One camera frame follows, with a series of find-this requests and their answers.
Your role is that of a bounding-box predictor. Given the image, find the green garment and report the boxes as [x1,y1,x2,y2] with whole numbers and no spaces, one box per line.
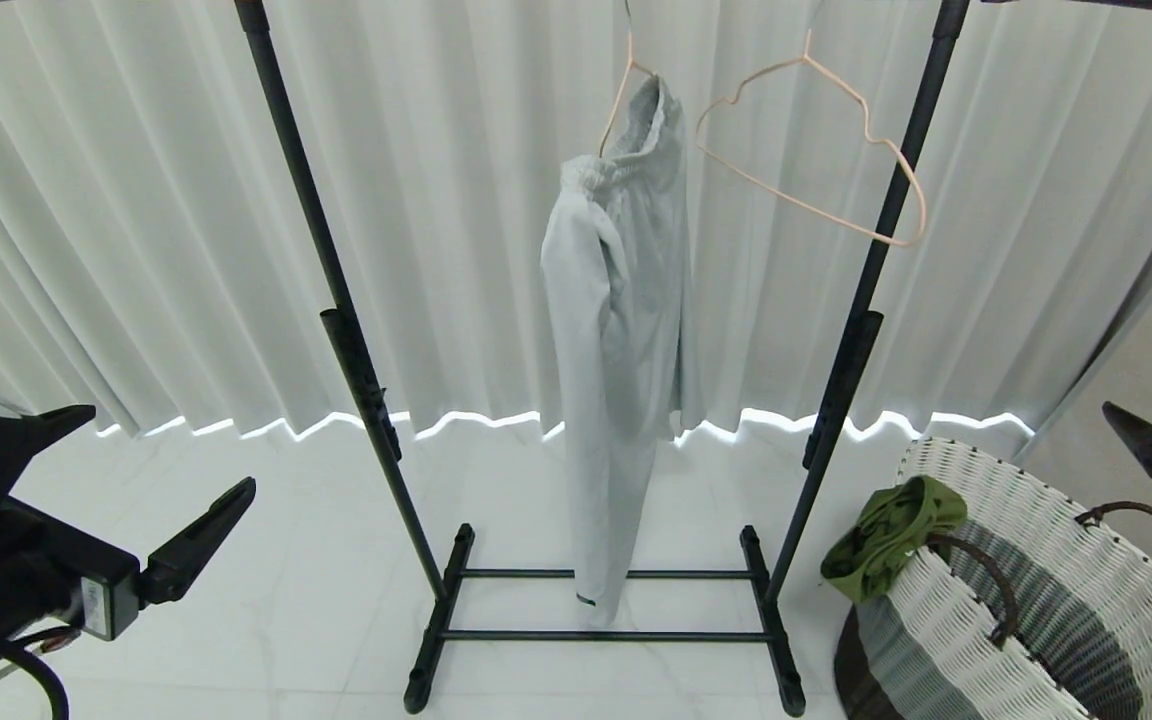
[820,475,969,604]

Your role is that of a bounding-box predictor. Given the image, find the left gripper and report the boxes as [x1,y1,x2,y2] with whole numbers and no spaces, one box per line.
[0,403,257,651]

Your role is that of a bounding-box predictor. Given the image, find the white curtain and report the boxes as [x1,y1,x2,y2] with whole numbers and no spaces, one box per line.
[0,0,1152,446]

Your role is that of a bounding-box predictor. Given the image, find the white laundry basket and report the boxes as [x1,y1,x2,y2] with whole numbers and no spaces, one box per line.
[833,437,1152,720]

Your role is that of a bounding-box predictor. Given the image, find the pale grey shorts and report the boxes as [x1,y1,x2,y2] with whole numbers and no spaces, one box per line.
[539,75,702,629]

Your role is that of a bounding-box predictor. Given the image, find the pink clothes hanger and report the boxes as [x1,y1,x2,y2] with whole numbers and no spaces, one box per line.
[694,28,929,248]
[596,0,659,159]

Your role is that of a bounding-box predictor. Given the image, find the black clothes rack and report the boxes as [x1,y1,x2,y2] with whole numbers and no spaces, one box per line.
[0,0,1152,716]

